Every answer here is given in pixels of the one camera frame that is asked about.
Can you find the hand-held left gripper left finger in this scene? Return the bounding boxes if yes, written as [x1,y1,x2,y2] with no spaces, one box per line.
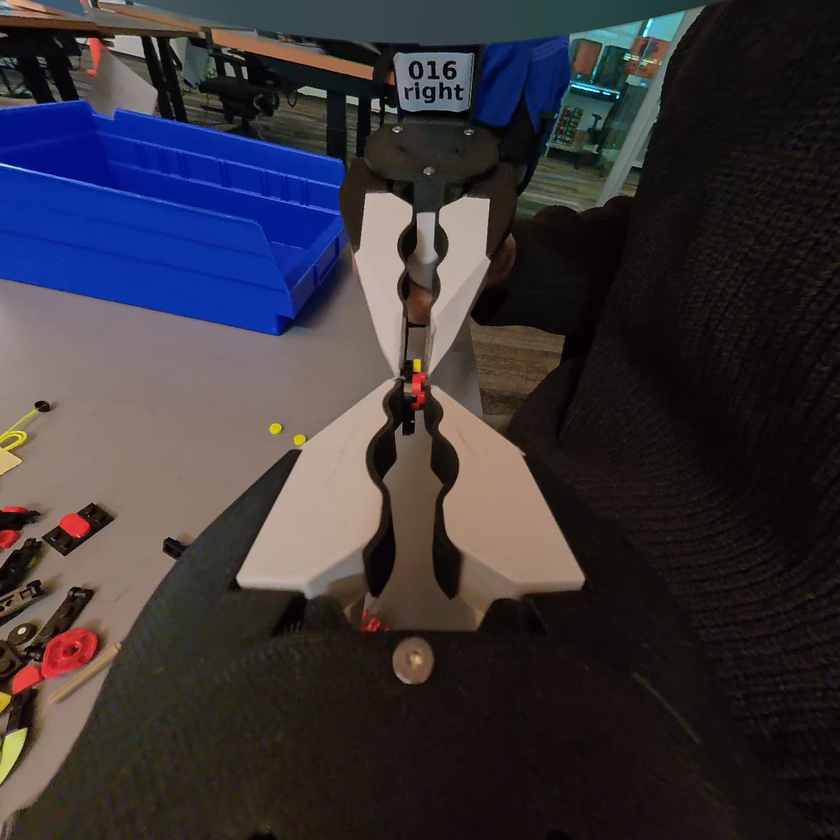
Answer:
[235,378,404,621]

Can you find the wooden desk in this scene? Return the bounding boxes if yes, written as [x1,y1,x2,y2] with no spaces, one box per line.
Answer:
[209,28,398,161]
[0,0,201,122]

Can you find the display shelf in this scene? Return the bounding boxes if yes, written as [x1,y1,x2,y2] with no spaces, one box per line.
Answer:
[567,33,673,173]

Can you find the blue storage bin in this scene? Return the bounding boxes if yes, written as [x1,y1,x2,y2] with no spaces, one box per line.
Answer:
[0,98,349,337]

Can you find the round black lego plate assembly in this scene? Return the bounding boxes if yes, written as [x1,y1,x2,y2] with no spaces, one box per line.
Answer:
[400,357,429,437]

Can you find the neon yellow string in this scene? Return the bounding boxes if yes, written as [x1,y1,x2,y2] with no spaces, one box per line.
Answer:
[0,399,52,455]

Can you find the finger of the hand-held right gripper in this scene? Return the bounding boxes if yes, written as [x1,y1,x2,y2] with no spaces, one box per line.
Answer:
[425,196,493,378]
[353,190,417,382]

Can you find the red black lego clip piece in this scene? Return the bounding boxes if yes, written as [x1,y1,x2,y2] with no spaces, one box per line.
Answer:
[0,505,42,549]

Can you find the white panel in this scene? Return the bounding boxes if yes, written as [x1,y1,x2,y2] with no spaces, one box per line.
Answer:
[85,49,158,119]

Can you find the person's right forearm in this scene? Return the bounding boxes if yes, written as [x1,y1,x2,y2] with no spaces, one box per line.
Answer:
[471,196,664,342]

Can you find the black lego hinge plate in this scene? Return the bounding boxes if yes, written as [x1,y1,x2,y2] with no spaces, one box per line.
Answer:
[29,586,95,647]

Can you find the person's right hand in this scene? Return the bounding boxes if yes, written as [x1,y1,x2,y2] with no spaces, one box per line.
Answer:
[489,233,521,291]

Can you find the black office chair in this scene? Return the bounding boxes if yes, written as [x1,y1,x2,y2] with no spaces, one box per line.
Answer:
[197,73,283,140]

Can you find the black lego plate red tile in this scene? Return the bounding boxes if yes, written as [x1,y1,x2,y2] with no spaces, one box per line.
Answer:
[42,503,116,556]

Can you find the person's black knit sweater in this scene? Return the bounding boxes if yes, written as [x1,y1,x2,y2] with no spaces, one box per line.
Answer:
[505,0,840,840]

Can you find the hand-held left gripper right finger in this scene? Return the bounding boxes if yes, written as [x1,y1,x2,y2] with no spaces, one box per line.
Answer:
[423,382,586,621]

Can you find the tan lego axle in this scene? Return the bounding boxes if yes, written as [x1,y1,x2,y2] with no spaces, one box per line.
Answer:
[49,642,122,704]

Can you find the pile of lego pieces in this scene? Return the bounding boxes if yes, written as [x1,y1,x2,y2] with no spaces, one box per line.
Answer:
[0,538,47,788]

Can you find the red round lego plate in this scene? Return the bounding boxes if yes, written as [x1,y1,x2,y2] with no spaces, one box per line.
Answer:
[41,626,99,680]

